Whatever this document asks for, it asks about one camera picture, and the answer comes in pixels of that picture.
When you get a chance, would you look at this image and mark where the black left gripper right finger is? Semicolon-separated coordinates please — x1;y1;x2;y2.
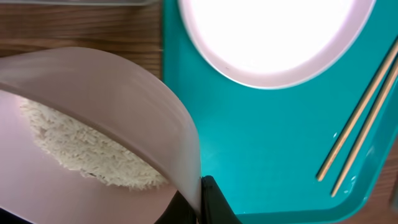
201;175;241;224

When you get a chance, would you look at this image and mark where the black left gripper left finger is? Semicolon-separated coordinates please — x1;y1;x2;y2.
155;191;197;224

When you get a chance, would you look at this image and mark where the small pink bowl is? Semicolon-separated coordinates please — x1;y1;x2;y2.
1;47;201;223

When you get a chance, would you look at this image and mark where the white rice pile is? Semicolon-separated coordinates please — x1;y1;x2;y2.
19;97;168;190

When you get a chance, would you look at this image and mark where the teal serving tray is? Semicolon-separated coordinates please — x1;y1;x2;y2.
163;1;397;223

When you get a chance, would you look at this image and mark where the wooden chopstick right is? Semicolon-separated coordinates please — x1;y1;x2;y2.
331;60;397;197

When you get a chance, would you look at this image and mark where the wooden chopstick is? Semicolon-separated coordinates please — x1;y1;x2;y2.
331;60;397;197
317;40;397;182

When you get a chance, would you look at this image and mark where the large pink plate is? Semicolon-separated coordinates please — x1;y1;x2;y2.
177;0;375;90

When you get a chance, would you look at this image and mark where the wooden chopstick left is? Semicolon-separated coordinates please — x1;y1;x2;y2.
317;40;397;182

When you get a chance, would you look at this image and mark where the clear plastic bin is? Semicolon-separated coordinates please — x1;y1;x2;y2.
1;0;157;6

